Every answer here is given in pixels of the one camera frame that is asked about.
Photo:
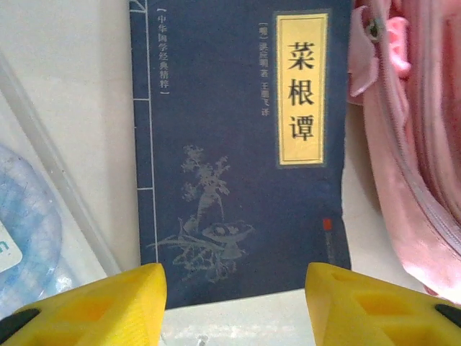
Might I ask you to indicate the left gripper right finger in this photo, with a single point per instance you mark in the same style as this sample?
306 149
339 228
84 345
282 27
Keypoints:
367 313

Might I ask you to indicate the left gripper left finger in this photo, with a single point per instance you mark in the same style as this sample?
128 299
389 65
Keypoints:
97 313

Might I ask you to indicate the clear ruler set pouch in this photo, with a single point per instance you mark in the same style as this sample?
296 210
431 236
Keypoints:
29 223

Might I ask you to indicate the pink student backpack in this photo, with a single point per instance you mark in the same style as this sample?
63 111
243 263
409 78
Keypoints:
407 151

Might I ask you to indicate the blue book three-character yellow label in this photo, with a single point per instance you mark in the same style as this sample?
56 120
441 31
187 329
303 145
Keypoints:
234 144

